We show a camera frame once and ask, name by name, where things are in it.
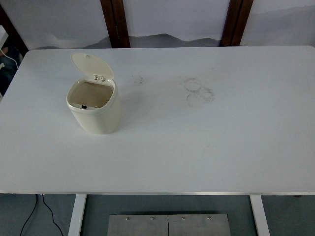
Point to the cream plastic trash can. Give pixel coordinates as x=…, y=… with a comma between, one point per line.
x=94, y=99

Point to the left white table leg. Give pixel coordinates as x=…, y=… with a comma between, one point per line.
x=77, y=215

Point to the white table leg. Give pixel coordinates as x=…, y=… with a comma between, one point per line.
x=259, y=215
x=77, y=215

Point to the right white table leg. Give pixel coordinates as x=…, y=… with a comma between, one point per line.
x=259, y=215

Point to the left brown wooden post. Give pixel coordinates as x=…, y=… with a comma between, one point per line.
x=115, y=19

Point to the brown wooden post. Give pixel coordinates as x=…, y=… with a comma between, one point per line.
x=115, y=19
x=235, y=22

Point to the metal base plate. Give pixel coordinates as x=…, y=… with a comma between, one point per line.
x=169, y=225

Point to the right brown wooden post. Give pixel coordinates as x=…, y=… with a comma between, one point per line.
x=235, y=22

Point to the far left brown post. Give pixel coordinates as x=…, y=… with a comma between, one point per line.
x=12, y=32

